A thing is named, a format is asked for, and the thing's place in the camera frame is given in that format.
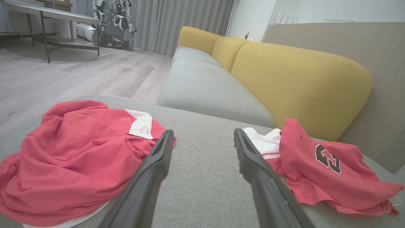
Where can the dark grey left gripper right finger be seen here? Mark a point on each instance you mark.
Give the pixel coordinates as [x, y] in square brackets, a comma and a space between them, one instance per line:
[269, 196]

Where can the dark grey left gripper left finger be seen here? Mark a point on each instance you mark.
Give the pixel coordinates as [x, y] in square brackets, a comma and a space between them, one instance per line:
[142, 190]

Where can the red basketball jersey black lettering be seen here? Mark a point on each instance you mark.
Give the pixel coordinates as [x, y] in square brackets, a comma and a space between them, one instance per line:
[316, 177]

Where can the red shorts with white stripe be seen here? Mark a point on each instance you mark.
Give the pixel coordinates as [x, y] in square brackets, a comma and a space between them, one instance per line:
[72, 158]

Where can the grey sofa chaise cushion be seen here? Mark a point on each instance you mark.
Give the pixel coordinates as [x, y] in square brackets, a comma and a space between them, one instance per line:
[202, 164]

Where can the yellow sofa back cushion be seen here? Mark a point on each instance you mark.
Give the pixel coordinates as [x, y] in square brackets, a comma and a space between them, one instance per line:
[226, 50]
[303, 88]
[196, 38]

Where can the grey sofa seat cushion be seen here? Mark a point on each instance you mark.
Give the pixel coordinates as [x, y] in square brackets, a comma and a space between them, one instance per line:
[193, 55]
[208, 91]

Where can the black wheeled robot cart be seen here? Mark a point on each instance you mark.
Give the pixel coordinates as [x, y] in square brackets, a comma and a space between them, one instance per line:
[110, 38]

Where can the white cylindrical appliance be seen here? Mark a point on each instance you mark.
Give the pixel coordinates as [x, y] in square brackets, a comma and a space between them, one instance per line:
[84, 31]

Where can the grey pleated curtain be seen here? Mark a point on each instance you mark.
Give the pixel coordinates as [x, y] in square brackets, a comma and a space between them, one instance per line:
[177, 22]

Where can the white black humanoid robot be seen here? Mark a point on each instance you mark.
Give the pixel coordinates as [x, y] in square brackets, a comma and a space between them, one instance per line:
[123, 15]

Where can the white ribbed stool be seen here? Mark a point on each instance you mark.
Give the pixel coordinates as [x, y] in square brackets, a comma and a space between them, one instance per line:
[65, 30]

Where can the grey top metal frame table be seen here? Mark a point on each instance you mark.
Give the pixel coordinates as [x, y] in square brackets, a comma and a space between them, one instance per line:
[53, 14]

